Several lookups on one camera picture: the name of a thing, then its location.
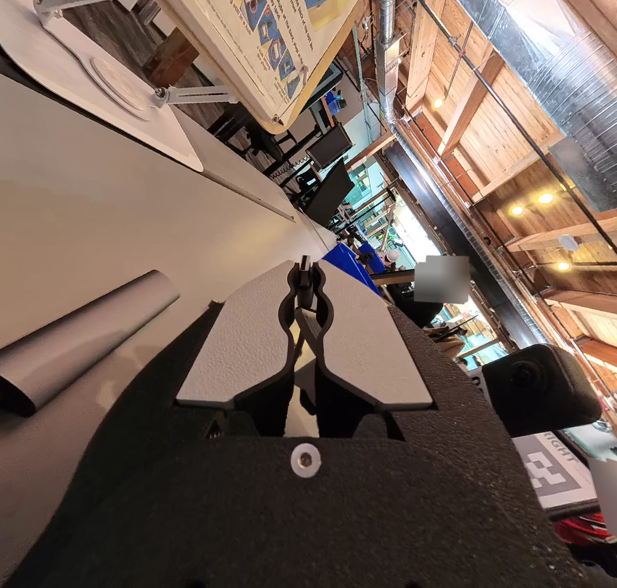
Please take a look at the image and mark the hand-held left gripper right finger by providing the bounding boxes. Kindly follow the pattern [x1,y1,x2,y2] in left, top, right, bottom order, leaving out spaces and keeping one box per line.
[312,260,434,412]

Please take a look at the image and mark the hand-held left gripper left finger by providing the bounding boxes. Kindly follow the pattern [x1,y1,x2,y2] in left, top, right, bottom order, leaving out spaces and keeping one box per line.
[175,260,297,411]

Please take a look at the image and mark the black hub cable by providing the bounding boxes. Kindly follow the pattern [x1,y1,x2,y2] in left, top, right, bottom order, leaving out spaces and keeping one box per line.
[295,255,326,416]

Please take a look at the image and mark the grey usb hub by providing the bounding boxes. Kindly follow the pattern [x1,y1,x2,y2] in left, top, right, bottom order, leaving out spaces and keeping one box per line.
[0,270,181,418]

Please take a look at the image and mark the beige coat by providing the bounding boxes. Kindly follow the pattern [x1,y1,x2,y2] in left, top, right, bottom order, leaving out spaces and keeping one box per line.
[423,328,467,358]

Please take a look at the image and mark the framed black white marker sign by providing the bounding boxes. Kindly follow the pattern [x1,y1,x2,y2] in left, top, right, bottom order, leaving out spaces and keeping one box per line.
[469,366,602,511]

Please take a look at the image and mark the blue plastic bin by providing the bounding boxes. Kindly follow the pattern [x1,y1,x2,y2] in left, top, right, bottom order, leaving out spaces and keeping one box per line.
[357,240,387,274]
[321,242,382,298]

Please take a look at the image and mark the red plastic object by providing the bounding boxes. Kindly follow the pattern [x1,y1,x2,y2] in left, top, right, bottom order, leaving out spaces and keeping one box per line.
[553,512,609,546]

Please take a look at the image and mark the black computer monitor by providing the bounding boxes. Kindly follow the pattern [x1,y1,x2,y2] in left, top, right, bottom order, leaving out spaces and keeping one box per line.
[305,123,354,170]

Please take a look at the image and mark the black mesh swivel chair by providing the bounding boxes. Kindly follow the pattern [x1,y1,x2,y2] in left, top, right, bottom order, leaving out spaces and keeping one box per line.
[245,124,300,165]

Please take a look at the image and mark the black framed cabinet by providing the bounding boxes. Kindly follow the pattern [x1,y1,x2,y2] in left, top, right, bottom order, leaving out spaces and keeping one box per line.
[301,62,345,117]

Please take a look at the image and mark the black ceiling pipe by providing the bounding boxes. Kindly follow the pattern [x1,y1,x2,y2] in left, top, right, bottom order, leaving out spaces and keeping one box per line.
[414,0,617,257]

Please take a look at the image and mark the printed instruction sheet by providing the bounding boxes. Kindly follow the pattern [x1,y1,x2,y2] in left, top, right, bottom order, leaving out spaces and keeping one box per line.
[188,0,375,127]

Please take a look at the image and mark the black coiled cord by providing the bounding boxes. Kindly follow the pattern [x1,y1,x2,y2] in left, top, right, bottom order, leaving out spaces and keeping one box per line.
[269,155,312,182]

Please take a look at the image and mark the silver rectangular foil duct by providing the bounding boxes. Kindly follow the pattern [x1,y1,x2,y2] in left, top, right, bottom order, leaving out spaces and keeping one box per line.
[435,0,617,213]

